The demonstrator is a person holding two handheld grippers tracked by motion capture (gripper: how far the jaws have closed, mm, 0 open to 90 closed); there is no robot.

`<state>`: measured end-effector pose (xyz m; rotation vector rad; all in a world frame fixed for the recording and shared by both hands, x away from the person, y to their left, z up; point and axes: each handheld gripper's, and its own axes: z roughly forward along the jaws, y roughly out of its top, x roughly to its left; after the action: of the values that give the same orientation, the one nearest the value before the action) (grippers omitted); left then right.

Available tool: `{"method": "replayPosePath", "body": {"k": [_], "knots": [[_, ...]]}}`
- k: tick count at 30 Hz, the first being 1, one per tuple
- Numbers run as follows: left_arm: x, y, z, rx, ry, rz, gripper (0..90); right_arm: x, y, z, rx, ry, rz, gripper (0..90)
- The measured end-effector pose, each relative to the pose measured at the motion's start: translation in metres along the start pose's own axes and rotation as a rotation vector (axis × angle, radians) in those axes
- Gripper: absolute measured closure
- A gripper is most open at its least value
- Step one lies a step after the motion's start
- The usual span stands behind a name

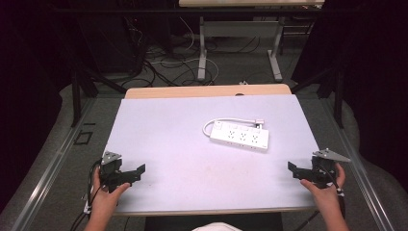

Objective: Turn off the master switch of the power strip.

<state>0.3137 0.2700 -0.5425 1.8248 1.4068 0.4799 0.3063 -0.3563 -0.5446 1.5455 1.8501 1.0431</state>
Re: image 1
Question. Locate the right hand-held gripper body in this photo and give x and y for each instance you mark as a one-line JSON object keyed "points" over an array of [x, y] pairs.
{"points": [[324, 170]]}

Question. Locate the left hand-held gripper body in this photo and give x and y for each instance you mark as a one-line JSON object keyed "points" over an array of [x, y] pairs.
{"points": [[111, 170]]}

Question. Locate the person's right hand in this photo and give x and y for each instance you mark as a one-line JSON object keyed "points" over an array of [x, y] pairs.
{"points": [[325, 195]]}

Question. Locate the person's left hand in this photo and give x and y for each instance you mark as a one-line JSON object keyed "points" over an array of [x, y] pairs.
{"points": [[106, 199]]}

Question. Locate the white table mat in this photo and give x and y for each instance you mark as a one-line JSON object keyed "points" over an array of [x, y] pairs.
{"points": [[179, 154]]}

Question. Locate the white power plug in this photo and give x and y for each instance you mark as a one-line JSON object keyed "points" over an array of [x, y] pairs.
{"points": [[259, 122]]}

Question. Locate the white power strip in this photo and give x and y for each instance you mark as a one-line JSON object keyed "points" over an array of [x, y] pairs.
{"points": [[240, 138]]}

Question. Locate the black metal stand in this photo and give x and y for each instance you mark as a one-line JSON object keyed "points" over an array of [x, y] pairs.
{"points": [[81, 89], [330, 86]]}

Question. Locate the wooden table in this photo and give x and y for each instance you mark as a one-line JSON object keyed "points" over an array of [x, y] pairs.
{"points": [[192, 91]]}

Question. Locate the person's white clothing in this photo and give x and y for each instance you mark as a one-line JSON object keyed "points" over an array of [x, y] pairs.
{"points": [[217, 227]]}

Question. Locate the dark computer tower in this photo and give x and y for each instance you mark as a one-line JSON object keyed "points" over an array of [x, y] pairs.
{"points": [[112, 41]]}

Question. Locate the desk with white legs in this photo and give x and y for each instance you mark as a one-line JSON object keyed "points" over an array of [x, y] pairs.
{"points": [[243, 29]]}

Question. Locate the aluminium floor rail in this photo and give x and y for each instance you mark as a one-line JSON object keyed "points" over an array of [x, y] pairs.
{"points": [[54, 163], [362, 173]]}

